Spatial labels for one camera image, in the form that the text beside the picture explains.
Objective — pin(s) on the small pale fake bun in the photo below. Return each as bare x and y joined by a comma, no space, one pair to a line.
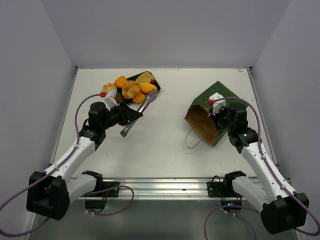
107,87

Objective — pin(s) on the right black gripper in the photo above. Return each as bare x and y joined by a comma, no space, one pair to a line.
220,119

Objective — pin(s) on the long orange fake bread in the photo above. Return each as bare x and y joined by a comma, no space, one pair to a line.
120,81

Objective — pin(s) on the aluminium rail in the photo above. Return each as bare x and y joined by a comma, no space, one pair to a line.
162,189

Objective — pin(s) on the dark brown fake croissant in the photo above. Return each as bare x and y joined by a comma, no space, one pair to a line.
120,98

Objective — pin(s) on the pale twisted fake bread roll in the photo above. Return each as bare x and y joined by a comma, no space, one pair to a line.
130,89

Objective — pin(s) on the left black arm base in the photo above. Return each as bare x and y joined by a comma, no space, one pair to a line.
105,186

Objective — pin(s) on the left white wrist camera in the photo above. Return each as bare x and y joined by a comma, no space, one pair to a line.
110,100

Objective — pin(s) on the metal tongs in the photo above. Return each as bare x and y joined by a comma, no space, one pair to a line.
149,98

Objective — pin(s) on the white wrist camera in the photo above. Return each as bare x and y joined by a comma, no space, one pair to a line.
110,100
215,103

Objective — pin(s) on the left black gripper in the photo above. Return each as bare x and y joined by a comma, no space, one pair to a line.
123,113

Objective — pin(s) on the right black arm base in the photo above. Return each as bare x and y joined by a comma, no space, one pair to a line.
222,187

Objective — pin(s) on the brown sliced fake bread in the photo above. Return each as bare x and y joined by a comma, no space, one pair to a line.
145,77

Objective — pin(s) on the green brown paper bag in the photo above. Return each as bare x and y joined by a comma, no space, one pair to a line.
202,109

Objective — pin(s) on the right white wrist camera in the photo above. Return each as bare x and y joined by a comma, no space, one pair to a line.
215,103

